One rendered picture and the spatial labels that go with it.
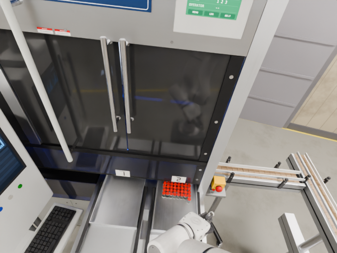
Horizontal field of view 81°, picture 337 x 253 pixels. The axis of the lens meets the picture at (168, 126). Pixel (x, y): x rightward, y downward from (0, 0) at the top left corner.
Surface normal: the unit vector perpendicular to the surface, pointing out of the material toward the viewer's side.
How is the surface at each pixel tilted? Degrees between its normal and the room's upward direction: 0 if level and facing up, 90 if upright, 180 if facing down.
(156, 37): 90
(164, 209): 0
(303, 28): 90
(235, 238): 0
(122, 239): 0
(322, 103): 90
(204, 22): 90
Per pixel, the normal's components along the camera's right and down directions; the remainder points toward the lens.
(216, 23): -0.07, 0.68
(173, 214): 0.08, -0.73
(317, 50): -0.28, 0.64
